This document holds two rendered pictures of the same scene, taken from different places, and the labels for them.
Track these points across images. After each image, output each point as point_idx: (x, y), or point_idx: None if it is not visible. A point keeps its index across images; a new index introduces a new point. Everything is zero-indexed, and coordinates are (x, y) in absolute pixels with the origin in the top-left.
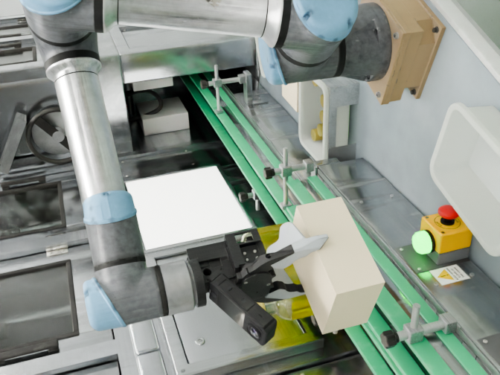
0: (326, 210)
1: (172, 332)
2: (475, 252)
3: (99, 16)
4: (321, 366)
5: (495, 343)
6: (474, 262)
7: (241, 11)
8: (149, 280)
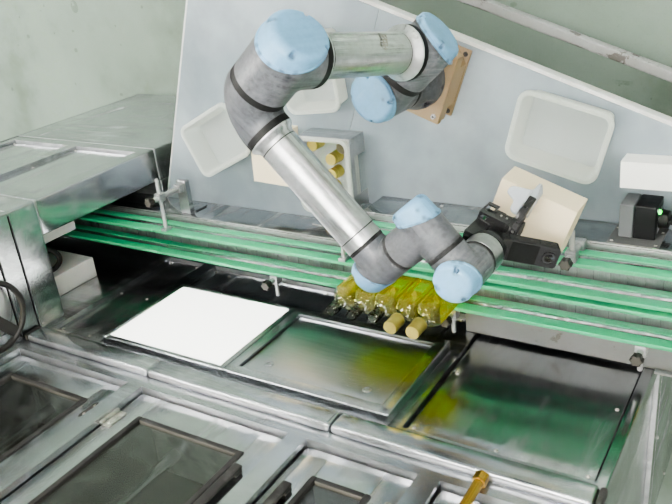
0: (518, 175)
1: (338, 396)
2: None
3: (330, 69)
4: (461, 362)
5: (617, 238)
6: None
7: (399, 51)
8: (480, 248)
